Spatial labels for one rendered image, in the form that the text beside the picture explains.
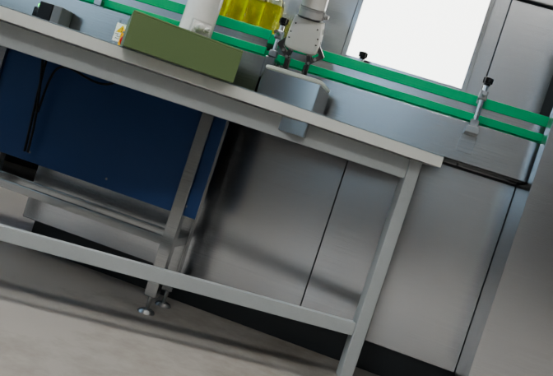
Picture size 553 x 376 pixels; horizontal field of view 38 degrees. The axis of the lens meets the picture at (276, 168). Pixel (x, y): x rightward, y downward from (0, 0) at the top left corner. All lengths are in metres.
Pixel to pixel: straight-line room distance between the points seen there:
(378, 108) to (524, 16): 0.60
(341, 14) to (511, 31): 0.56
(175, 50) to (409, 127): 0.79
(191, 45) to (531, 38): 1.18
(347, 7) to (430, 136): 0.56
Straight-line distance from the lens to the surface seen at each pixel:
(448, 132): 2.51
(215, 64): 2.15
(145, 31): 2.13
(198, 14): 2.25
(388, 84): 2.55
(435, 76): 2.71
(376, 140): 2.31
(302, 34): 2.36
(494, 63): 2.76
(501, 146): 2.52
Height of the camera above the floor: 0.61
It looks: 1 degrees down
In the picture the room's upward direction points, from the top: 18 degrees clockwise
